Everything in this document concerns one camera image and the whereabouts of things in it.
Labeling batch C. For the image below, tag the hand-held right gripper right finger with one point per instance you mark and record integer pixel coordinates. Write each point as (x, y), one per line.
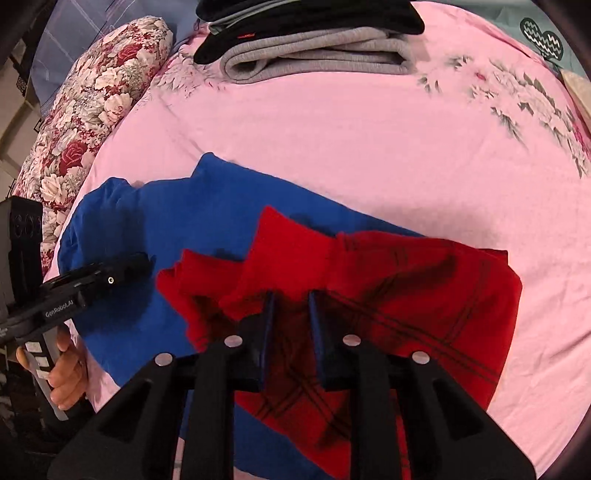
(319, 334)

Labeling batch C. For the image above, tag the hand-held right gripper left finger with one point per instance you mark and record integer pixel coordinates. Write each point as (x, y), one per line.
(268, 341)

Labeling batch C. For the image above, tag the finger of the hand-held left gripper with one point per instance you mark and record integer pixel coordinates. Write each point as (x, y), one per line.
(115, 273)

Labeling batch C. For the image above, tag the blue and red pants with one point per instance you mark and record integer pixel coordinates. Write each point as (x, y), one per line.
(207, 221)

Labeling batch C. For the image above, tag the dark folded pants grey cuff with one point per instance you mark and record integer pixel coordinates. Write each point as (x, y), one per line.
(277, 7)

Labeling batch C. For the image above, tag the black folded pants red tag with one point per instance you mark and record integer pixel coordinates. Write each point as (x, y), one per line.
(323, 21)

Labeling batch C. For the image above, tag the person's left hand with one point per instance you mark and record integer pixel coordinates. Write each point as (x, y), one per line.
(69, 374)

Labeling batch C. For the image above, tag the red floral pillow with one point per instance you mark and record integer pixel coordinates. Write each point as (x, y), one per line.
(92, 115)

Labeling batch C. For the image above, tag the white quilted pillow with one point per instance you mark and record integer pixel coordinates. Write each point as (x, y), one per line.
(577, 85)

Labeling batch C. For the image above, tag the teal heart-print pillow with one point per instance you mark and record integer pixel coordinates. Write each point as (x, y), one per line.
(512, 18)

